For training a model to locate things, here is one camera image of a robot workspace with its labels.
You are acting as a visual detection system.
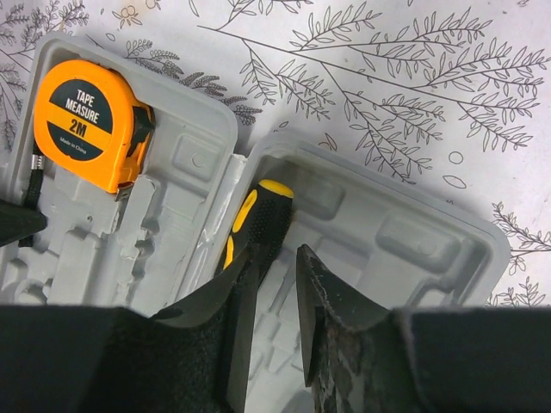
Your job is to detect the yellow black screwdriver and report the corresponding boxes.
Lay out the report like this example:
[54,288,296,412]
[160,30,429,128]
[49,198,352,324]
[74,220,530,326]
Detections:
[215,179,294,280]

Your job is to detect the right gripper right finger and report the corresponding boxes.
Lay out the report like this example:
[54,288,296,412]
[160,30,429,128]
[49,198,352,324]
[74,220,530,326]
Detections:
[296,245,550,412]

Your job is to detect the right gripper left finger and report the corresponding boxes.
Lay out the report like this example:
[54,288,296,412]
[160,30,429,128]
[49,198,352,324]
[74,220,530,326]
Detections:
[1,245,260,412]

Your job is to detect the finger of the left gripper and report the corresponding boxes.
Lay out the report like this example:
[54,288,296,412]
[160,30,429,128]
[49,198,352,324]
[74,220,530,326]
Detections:
[0,200,46,246]

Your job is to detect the grey plastic tool case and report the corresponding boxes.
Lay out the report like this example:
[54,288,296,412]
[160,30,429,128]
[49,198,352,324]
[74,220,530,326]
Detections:
[1,32,509,412]

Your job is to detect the orange tape measure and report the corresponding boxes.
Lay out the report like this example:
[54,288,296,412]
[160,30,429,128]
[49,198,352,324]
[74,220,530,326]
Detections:
[33,59,155,194]

